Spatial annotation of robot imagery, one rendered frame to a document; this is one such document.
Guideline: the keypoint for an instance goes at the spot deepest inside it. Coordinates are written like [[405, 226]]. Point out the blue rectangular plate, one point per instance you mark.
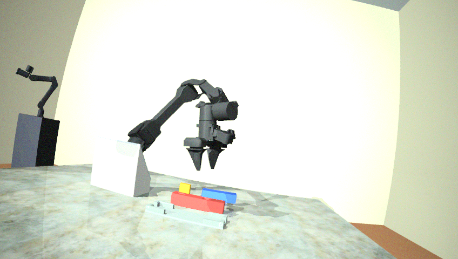
[[219, 195]]

